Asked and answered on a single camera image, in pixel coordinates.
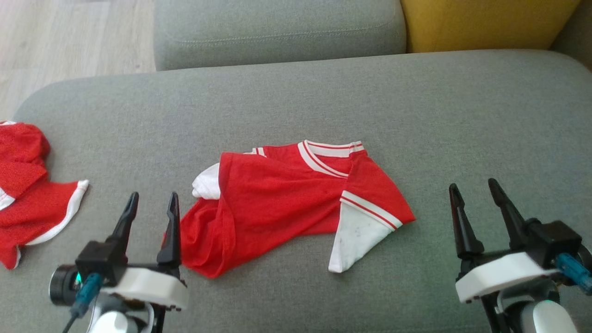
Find grey sofa armrest cushion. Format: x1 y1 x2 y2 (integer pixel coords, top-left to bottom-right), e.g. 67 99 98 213
549 0 592 71

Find grey sofa back cushion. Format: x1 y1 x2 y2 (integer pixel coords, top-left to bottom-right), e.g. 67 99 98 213
153 0 407 71

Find grey sofa seat cushion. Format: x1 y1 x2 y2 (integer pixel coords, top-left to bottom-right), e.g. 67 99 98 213
0 49 592 333

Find red shorts with white stripe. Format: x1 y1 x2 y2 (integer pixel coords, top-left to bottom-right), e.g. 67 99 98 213
0 121 90 271

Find yellow sofa cushion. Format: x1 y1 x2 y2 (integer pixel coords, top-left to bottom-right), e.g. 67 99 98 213
401 0 581 54

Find red Bulls basketball jersey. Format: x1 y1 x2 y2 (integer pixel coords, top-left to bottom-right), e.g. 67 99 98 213
179 140 416 279

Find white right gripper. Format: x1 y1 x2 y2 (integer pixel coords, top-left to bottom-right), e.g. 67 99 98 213
448 178 563 304

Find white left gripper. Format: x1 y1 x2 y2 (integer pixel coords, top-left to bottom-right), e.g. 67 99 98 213
99 191 190 312

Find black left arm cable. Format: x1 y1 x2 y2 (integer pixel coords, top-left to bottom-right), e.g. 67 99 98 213
62 272 102 333

